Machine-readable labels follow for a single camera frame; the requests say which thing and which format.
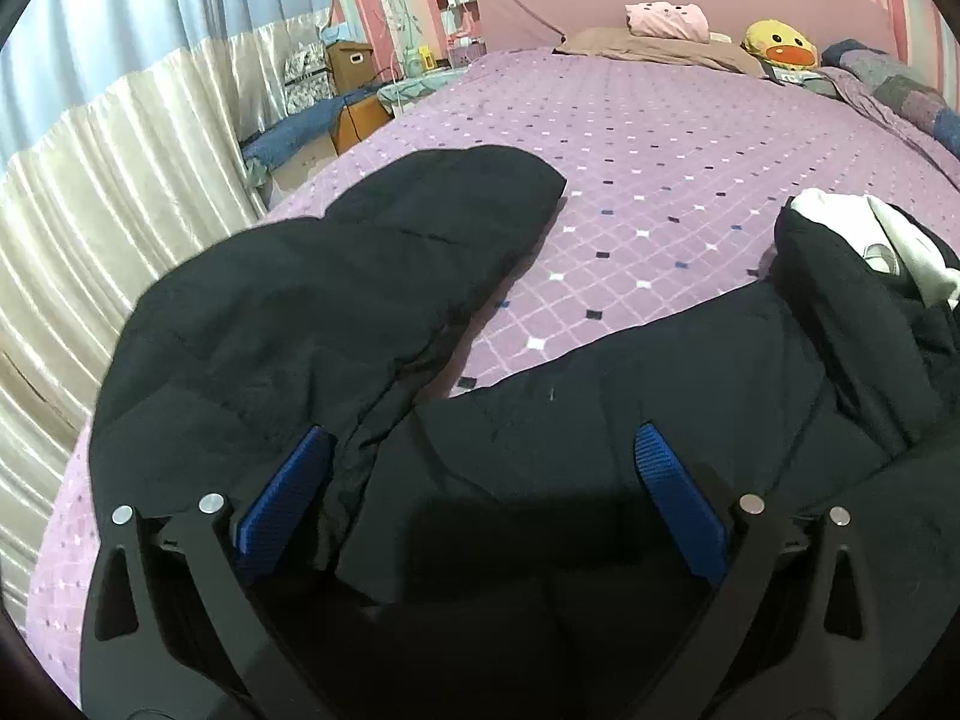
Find black padded jacket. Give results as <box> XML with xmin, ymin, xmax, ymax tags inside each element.
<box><xmin>80</xmin><ymin>146</ymin><xmax>958</xmax><ymax>718</ymax></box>

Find purple diamond-pattern bed sheet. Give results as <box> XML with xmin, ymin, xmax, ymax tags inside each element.
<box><xmin>22</xmin><ymin>46</ymin><xmax>960</xmax><ymax>689</ymax></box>

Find patchwork quilt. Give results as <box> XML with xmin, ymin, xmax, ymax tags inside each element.
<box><xmin>820</xmin><ymin>39</ymin><xmax>958</xmax><ymax>156</ymax></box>

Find blue and cream curtain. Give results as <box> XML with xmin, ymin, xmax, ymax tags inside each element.
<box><xmin>2</xmin><ymin>0</ymin><xmax>335</xmax><ymax>616</ymax></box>

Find patterned storage drawers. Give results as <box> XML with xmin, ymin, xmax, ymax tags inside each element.
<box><xmin>283</xmin><ymin>43</ymin><xmax>335</xmax><ymax>114</ymax></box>

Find yellow duck plush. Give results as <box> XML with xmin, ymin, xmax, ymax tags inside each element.
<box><xmin>742</xmin><ymin>20</ymin><xmax>818</xmax><ymax>70</ymax></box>

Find brown cardboard box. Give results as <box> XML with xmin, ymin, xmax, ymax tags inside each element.
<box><xmin>325</xmin><ymin>41</ymin><xmax>377</xmax><ymax>94</ymax></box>

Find tan pillow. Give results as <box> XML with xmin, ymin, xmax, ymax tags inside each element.
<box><xmin>555</xmin><ymin>28</ymin><xmax>766</xmax><ymax>78</ymax></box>

